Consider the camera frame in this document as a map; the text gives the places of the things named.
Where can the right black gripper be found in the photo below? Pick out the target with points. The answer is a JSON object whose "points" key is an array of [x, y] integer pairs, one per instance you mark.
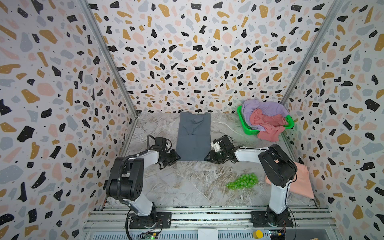
{"points": [[214, 155]]}

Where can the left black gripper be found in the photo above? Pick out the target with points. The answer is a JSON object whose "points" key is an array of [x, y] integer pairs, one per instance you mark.
{"points": [[173, 157]]}

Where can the grey t-shirt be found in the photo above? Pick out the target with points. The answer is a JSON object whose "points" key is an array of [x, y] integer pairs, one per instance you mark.
{"points": [[194, 136]]}

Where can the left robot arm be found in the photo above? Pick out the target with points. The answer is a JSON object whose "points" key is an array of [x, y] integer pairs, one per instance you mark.
{"points": [[126, 183]]}

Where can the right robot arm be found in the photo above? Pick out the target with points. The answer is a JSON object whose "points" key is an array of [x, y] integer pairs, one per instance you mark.
{"points": [[277, 214]]}

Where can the green plastic basket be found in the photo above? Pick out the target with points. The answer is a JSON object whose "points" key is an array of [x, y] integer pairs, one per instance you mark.
{"points": [[249, 131]]}

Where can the green toy grapes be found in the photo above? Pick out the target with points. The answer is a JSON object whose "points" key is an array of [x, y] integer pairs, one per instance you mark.
{"points": [[246, 181]]}

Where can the dark pink t-shirt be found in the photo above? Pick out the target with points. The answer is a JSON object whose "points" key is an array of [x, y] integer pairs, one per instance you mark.
{"points": [[273, 126]]}

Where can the lilac t-shirt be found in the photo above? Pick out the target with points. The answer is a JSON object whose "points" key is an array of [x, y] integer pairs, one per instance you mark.
{"points": [[268, 109]]}

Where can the folded salmon t-shirt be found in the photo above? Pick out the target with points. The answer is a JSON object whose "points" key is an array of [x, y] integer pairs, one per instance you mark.
{"points": [[303, 183]]}

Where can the yellow round cap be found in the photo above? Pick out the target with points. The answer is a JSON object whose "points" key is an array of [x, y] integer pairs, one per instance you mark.
{"points": [[258, 234]]}

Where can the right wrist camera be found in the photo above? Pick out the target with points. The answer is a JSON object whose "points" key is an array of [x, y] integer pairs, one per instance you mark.
{"points": [[215, 144]]}

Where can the white box on rail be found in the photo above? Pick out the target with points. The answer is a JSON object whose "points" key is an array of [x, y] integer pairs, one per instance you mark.
{"points": [[208, 234]]}

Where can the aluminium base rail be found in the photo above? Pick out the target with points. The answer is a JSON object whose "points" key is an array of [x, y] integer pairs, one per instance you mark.
{"points": [[232, 223]]}

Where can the left corner aluminium post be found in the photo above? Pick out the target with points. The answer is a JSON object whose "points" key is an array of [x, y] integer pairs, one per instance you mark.
{"points": [[84, 5]]}

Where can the corner aluminium post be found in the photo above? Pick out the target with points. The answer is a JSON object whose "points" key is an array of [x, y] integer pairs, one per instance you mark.
{"points": [[84, 5], [331, 15]]}

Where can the right corner aluminium post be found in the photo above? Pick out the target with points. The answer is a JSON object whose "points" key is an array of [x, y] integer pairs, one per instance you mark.
{"points": [[331, 15]]}

